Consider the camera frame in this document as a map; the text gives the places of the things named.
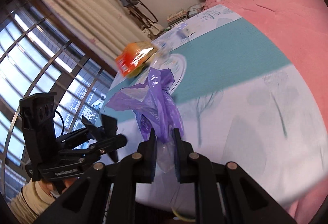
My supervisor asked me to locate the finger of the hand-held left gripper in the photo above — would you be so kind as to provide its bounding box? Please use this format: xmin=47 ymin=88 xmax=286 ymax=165
xmin=58 ymin=134 xmax=128 ymax=161
xmin=81 ymin=113 xmax=119 ymax=163

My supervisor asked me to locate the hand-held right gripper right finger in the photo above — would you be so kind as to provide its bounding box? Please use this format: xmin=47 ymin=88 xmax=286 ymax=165
xmin=174 ymin=128 xmax=298 ymax=224

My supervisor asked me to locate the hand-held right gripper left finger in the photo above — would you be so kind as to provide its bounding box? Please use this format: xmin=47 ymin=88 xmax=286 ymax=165
xmin=33 ymin=128 xmax=158 ymax=224

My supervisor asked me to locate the purple plastic bag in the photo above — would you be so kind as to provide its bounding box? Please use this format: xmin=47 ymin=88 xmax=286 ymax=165
xmin=105 ymin=67 xmax=184 ymax=173

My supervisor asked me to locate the orange snack packet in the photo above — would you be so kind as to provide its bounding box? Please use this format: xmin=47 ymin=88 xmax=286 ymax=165
xmin=115 ymin=42 xmax=159 ymax=78

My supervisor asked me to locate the beige small box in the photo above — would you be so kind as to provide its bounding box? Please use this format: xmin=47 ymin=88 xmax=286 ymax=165
xmin=177 ymin=25 xmax=195 ymax=39

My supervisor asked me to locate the person's left forearm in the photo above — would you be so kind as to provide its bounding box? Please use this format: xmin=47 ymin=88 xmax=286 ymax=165
xmin=9 ymin=179 xmax=58 ymax=224

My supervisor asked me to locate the person's left hand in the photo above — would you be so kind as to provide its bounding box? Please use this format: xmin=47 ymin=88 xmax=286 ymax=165
xmin=42 ymin=177 xmax=77 ymax=199

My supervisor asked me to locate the metal window grille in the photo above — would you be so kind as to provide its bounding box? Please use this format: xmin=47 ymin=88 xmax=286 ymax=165
xmin=0 ymin=4 xmax=116 ymax=201

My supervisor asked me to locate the cream curtain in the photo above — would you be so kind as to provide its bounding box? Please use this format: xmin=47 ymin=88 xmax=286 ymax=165
xmin=24 ymin=0 xmax=154 ymax=76

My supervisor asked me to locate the stack of books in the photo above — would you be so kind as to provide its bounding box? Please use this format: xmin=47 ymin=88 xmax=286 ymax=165
xmin=167 ymin=9 xmax=195 ymax=27

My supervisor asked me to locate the pink blanket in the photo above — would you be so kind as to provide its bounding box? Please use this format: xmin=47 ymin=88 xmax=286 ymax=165
xmin=205 ymin=0 xmax=328 ymax=219

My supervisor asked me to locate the black cable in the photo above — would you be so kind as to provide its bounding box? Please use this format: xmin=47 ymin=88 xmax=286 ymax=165
xmin=52 ymin=111 xmax=65 ymax=137

